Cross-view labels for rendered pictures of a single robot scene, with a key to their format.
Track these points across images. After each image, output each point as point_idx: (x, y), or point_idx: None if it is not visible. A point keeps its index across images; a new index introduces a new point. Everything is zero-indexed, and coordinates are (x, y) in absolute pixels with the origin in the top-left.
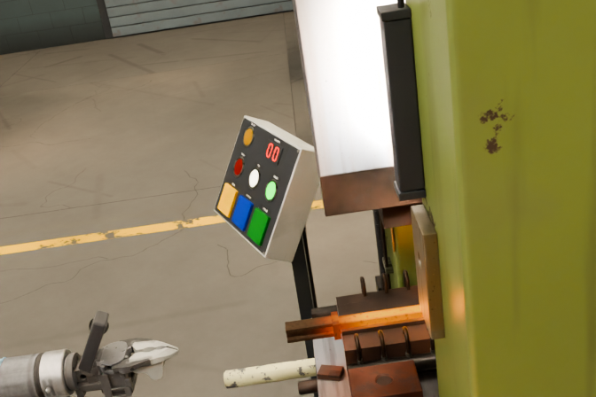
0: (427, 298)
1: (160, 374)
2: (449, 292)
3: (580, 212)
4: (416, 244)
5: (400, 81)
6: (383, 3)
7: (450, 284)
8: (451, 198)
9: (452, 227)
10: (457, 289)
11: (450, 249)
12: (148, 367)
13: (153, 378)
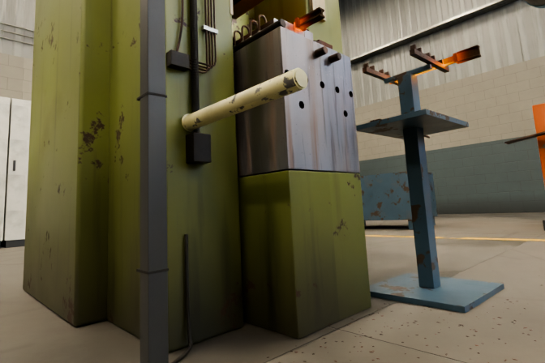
0: (324, 6)
1: None
2: (328, 4)
3: None
4: None
5: None
6: None
7: (329, 1)
8: None
9: None
10: (334, 1)
11: None
12: None
13: None
